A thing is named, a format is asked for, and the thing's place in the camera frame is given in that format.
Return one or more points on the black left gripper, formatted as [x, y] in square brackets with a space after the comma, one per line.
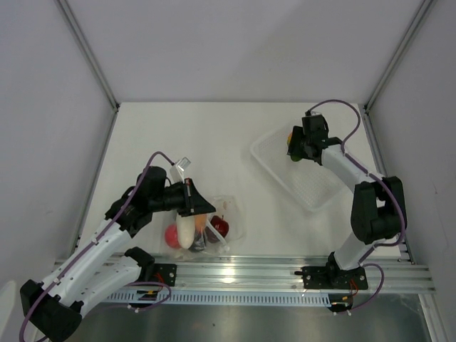
[193, 201]

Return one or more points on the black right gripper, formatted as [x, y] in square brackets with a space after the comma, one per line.
[297, 135]

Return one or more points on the orange green mango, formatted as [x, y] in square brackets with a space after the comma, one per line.
[294, 144]

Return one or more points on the white radish with leaves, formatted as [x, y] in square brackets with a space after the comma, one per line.
[185, 230]

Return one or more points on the dark red apple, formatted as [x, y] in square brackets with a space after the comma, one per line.
[220, 225]

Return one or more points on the clear zip top bag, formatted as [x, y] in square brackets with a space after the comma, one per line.
[226, 206]

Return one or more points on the red tomato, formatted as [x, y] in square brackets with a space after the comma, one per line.
[171, 237]

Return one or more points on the dark purple fruit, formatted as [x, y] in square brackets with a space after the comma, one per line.
[199, 243]

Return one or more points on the orange peach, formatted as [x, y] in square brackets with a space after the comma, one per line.
[200, 222]

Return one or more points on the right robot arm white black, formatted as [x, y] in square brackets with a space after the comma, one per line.
[377, 212]

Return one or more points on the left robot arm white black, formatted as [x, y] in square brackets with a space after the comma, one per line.
[57, 304]

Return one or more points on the white plastic basket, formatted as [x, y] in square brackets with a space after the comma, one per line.
[311, 185]

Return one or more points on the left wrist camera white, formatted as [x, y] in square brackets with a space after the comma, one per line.
[177, 171]

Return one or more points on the aluminium mounting rail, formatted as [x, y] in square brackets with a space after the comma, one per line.
[277, 274]

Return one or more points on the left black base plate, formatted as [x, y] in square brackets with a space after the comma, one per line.
[164, 273]

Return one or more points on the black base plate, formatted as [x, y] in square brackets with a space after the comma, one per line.
[164, 273]
[322, 277]

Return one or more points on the white slotted cable duct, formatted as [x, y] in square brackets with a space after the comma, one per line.
[220, 298]

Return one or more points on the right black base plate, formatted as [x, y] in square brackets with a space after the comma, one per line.
[322, 277]

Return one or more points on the right aluminium frame post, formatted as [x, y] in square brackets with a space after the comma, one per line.
[406, 40]

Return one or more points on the aluminium frame post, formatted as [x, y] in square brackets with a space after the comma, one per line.
[84, 47]
[406, 40]

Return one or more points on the left aluminium frame post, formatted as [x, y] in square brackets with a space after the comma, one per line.
[84, 47]

